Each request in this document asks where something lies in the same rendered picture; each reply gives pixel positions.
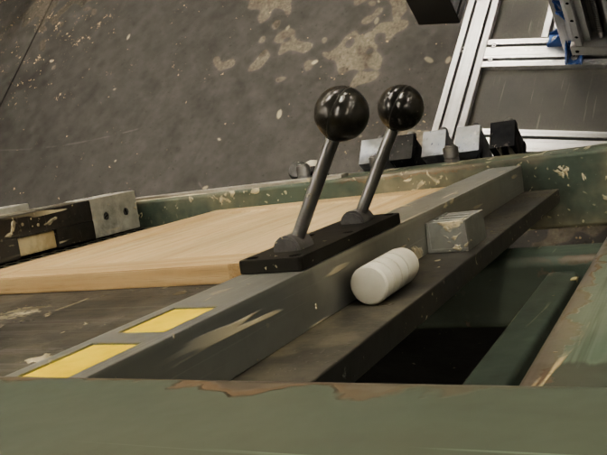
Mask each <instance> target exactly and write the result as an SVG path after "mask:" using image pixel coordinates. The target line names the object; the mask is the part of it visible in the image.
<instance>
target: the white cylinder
mask: <svg viewBox="0 0 607 455"><path fill-rule="evenodd" d="M418 270H419V262H418V259H417V257H416V255H415V254H414V253H413V252H412V251H411V250H409V249H407V248H403V247H400V248H395V249H392V250H390V251H388V252H386V253H385V254H384V255H381V256H379V257H377V258H376V259H374V260H372V261H370V262H368V263H367V264H365V265H363V266H361V267H360V268H358V269H357V270H356V271H355V272H354V273H353V275H352V277H351V280H350V287H351V290H352V292H353V294H354V295H355V297H356V298H357V299H358V300H359V301H360V302H363V303H365V304H367V305H375V304H378V303H380V302H382V301H384V300H385V299H386V298H387V297H389V296H390V295H391V294H393V293H395V292H396V291H398V290H399V289H400V288H402V287H403V286H405V285H406V284H408V283H409V282H411V281H412V280H413V279H414V278H415V276H416V274H417V272H418Z"/></svg>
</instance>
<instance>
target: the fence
mask: <svg viewBox="0 0 607 455"><path fill-rule="evenodd" d="M522 192H524V185H523V177H522V169H521V165H517V166H509V167H500V168H491V169H488V170H485V171H483V172H479V173H477V174H475V175H472V176H471V177H469V178H466V179H464V180H462V181H458V182H456V183H454V184H452V185H450V186H447V187H445V188H443V189H440V190H438V191H435V192H433V193H431V194H428V195H426V196H424V197H422V198H420V199H418V200H414V201H412V202H409V203H407V204H406V205H403V206H401V207H399V208H396V209H393V210H390V211H389V212H387V213H384V214H388V213H399V217H400V224H398V225H395V226H393V227H391V228H389V229H387V230H385V231H383V232H381V233H379V234H377V235H375V236H374V237H371V238H368V239H366V240H364V241H362V242H360V243H358V244H357V245H355V246H352V247H350V248H348V249H346V250H344V251H342V252H339V253H338V254H336V255H333V256H331V257H329V258H327V259H325V260H323V261H321V262H320V263H318V264H316V265H312V266H310V267H308V268H306V269H304V270H302V271H298V272H282V273H266V274H242V275H239V276H237V277H235V278H232V279H230V280H228V281H226V282H224V283H220V284H218V285H216V286H213V287H211V288H209V289H207V290H205V291H203V292H199V293H197V294H194V295H193V296H191V297H188V298H186V299H184V300H181V301H179V302H176V303H174V304H172V305H169V306H167V307H165V308H162V309H161V310H159V311H155V312H153V313H150V314H148V315H146V316H144V317H142V318H140V319H137V320H134V321H131V322H129V323H127V324H125V325H123V326H121V327H118V328H116V329H114V330H111V331H109V332H106V333H104V334H102V335H99V336H97V337H95V338H93V339H90V340H87V341H85V342H83V343H80V344H79V345H77V346H74V347H72V348H68V349H66V350H64V351H62V352H60V353H58V354H55V355H53V356H51V357H47V358H46V359H43V360H41V361H39V362H36V363H34V364H32V365H30V366H28V367H24V368H22V369H20V370H17V371H15V372H13V373H11V374H9V375H7V376H25V375H27V374H30V373H32V372H33V371H35V370H38V369H40V368H42V367H46V366H48V365H49V364H52V363H54V362H56V361H58V360H61V359H63V358H65V357H68V356H70V355H72V354H75V353H77V352H79V351H81V350H83V349H85V348H88V347H91V346H93V345H135V346H133V347H131V348H129V349H127V350H125V351H123V352H120V353H118V354H116V355H114V356H113V357H110V358H108V359H106V360H103V361H101V362H99V363H97V364H96V365H94V366H92V367H89V368H86V369H84V370H82V371H80V372H78V373H77V374H75V375H73V376H69V377H85V378H134V379H184V380H231V379H233V378H234V377H236V376H238V375H239V374H241V373H242V372H244V371H246V370H247V369H249V368H250V367H252V366H254V365H255V364H256V363H258V362H259V361H261V360H262V359H264V358H266V357H267V356H269V355H271V354H272V353H274V352H275V351H277V350H278V349H280V348H281V347H283V346H284V345H286V344H287V343H289V342H290V341H292V340H293V339H296V338H297V337H299V336H300V335H302V334H303V333H305V332H306V331H307V330H309V329H311V328H312V327H314V326H315V325H317V324H318V323H320V322H322V321H323V320H325V319H327V318H328V317H330V316H331V315H333V314H334V313H335V312H337V311H339V310H340V309H342V308H343V307H345V306H347V305H348V304H350V303H351V302H353V301H355V300H356V299H357V298H356V297H355V295H354V294H353V292H352V290H351V287H350V280H351V277H352V275H353V273H354V272H355V271H356V270H357V269H358V268H360V267H361V266H363V265H365V264H367V263H368V262H370V261H372V260H374V259H376V258H377V257H379V256H381V255H384V254H385V253H386V252H388V251H390V250H392V249H395V248H400V247H403V248H407V249H409V250H411V251H412V252H413V253H414V254H415V255H416V257H417V259H419V258H421V257H423V256H424V255H426V254H428V246H427V237H426V228H425V223H427V222H429V221H431V220H433V219H434V218H437V217H439V216H441V215H443V214H444V213H446V212H448V213H450V212H461V211H471V210H480V209H482V212H483V217H486V216H487V215H489V214H490V213H491V212H492V211H494V210H495V209H498V208H499V207H501V206H502V205H504V204H505V203H507V202H508V201H510V200H512V199H514V198H515V197H517V196H518V195H519V194H520V193H522ZM209 308H213V309H212V310H210V311H206V312H204V313H203V314H201V315H199V316H197V317H195V318H193V319H191V320H187V321H185V322H184V323H182V324H180V325H178V326H176V327H174V328H171V329H169V330H167V331H165V332H124V331H126V330H130V329H132V328H133V327H136V326H138V325H140V324H143V323H145V322H147V321H149V320H152V319H154V318H156V317H159V316H161V315H163V314H165V313H167V312H169V311H173V310H181V309H209Z"/></svg>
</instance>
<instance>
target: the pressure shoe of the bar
mask: <svg viewBox="0 0 607 455"><path fill-rule="evenodd" d="M17 239H18V245H19V249H20V254H21V257H22V256H25V255H31V254H35V253H39V252H41V251H45V250H49V249H53V248H55V247H57V245H56V240H55V235H54V231H53V230H51V231H46V232H42V233H39V234H35V235H30V236H27V237H19V238H17Z"/></svg>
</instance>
